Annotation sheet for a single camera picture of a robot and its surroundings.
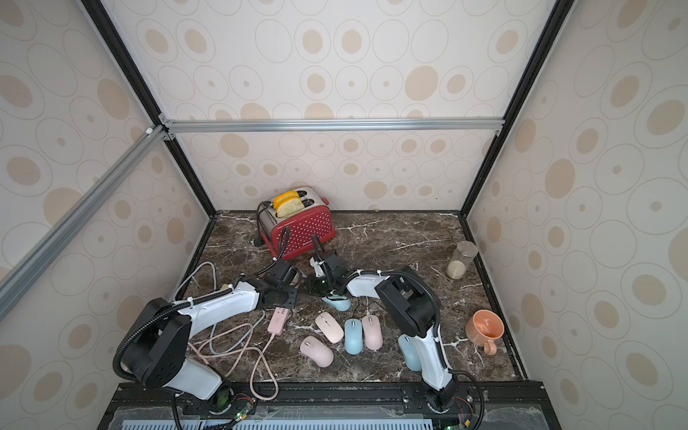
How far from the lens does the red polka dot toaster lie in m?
0.96

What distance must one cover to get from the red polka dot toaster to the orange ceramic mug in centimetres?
61

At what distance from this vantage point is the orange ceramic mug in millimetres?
780
